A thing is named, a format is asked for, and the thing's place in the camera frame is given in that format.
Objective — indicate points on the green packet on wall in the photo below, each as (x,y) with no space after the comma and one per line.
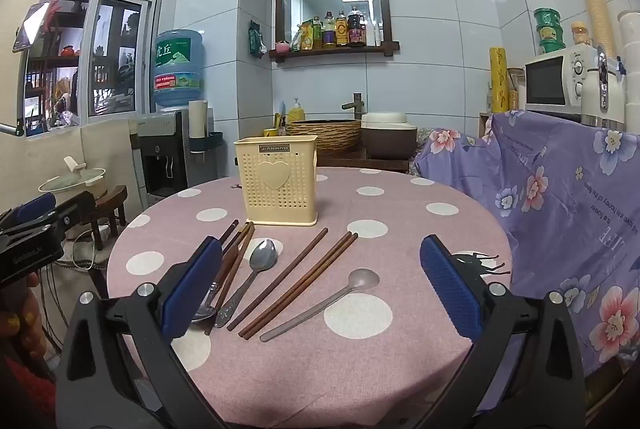
(257,40)

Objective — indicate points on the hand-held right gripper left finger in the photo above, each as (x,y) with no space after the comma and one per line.
(192,289)

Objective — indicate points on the yellow seasoning pouch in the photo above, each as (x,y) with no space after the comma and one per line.
(306,35)

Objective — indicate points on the wooden framed mirror shelf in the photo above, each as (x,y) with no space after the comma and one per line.
(387,9)

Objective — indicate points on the blue water jug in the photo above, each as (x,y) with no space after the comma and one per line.
(177,69)

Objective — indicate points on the yellow soap pump bottle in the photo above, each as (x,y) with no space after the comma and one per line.
(296,113)

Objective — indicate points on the brown white rice cooker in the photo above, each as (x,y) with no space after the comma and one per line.
(387,136)

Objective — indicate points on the mounted smartphone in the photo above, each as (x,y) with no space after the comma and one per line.
(31,26)

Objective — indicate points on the sliding glass window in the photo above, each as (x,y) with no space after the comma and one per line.
(112,59)

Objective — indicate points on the person's left forearm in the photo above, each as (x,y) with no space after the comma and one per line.
(22,394)

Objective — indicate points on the white plastic bottle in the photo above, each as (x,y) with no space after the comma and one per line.
(371,33)

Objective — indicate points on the yellow wrap roll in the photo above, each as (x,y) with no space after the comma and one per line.
(499,79)

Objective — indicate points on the dark wooden counter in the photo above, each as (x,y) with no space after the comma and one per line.
(360,163)

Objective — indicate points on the pink polka dot tablecloth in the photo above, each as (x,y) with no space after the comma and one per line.
(350,359)

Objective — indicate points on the person's left hand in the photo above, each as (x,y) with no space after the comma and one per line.
(22,319)

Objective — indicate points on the white paper cup holder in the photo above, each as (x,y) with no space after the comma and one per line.
(198,124)

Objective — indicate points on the grey plastic spoon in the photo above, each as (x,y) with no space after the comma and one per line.
(365,281)

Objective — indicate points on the bamboo style faucet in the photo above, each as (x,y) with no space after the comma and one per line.
(356,101)

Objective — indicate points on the small pink bowl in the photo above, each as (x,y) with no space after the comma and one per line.
(282,45)

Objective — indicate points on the purple label sauce bottle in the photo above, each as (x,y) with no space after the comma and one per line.
(329,31)

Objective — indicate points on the yellow lid jar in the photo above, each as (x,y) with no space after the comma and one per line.
(581,34)

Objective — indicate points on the glass jar with sticks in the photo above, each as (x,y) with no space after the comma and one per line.
(516,89)

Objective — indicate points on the yellow label sauce bottle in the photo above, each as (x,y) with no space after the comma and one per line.
(342,29)

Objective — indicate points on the grey water dispenser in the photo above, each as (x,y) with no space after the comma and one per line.
(160,154)

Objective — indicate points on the white microwave oven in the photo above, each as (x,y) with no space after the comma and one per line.
(547,81)

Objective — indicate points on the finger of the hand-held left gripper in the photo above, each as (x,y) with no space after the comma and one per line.
(30,210)
(75,211)

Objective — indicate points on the yellow mug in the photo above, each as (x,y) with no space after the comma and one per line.
(272,131)

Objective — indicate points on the grey patterned blanket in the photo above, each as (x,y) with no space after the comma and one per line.
(422,144)

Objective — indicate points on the purple floral cloth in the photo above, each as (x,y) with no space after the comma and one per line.
(560,189)

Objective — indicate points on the dark wooden stool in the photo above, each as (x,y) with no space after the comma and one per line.
(110,204)

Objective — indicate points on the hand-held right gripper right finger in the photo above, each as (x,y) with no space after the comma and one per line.
(450,294)

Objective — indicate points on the dark soy sauce bottle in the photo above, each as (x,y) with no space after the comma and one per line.
(356,26)

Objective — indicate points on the stainless steel spoon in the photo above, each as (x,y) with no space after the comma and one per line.
(204,311)
(262,255)

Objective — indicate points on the cream perforated utensil holder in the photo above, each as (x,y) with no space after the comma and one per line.
(275,179)

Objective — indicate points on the woven round wash basin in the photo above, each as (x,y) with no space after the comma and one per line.
(325,134)

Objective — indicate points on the white electric kettle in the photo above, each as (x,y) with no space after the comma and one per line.
(605,89)

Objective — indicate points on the light wooden shelf box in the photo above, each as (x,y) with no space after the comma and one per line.
(485,124)

